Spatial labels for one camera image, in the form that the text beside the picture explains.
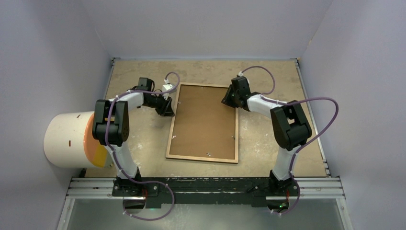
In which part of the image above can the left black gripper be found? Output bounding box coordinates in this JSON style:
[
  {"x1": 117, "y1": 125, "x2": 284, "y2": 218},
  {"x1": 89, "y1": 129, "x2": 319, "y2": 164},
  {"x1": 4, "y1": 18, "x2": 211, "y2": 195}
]
[{"x1": 144, "y1": 92, "x2": 174, "y2": 116}]

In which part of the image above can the brown cardboard backing board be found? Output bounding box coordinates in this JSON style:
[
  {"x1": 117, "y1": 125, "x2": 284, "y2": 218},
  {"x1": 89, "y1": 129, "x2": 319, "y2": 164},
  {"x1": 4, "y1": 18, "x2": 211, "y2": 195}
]
[{"x1": 169, "y1": 85, "x2": 237, "y2": 161}]

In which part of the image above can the black wooden picture frame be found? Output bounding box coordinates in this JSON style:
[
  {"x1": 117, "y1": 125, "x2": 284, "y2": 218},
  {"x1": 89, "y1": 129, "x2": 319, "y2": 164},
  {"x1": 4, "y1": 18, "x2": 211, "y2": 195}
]
[{"x1": 165, "y1": 82, "x2": 239, "y2": 164}]

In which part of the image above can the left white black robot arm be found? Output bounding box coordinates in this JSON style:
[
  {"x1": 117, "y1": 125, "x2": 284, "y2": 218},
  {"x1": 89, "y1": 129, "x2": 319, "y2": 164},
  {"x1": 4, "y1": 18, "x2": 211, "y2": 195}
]
[{"x1": 92, "y1": 78, "x2": 179, "y2": 196}]

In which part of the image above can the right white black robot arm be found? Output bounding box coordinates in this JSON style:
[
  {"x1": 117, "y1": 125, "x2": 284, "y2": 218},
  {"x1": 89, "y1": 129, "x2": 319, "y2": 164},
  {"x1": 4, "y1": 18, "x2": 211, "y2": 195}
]
[{"x1": 222, "y1": 76, "x2": 312, "y2": 195}]

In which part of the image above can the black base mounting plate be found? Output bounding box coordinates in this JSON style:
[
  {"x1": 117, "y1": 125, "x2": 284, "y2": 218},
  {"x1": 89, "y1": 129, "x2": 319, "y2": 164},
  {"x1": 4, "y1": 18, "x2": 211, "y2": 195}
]
[{"x1": 112, "y1": 177, "x2": 299, "y2": 209}]

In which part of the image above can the white cylinder orange lid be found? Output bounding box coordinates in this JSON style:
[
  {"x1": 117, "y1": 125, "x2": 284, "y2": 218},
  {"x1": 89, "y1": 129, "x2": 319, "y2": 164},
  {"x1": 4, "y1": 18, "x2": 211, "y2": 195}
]
[{"x1": 44, "y1": 111, "x2": 112, "y2": 168}]

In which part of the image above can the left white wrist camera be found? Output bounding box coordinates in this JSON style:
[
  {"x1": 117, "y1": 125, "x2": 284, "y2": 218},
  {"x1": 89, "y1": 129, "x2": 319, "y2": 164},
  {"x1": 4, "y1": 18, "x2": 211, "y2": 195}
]
[{"x1": 161, "y1": 83, "x2": 176, "y2": 98}]

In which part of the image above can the aluminium rail frame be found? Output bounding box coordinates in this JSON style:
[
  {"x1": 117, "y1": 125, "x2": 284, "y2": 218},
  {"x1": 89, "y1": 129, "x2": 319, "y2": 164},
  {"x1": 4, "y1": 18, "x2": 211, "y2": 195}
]
[{"x1": 60, "y1": 59, "x2": 352, "y2": 230}]

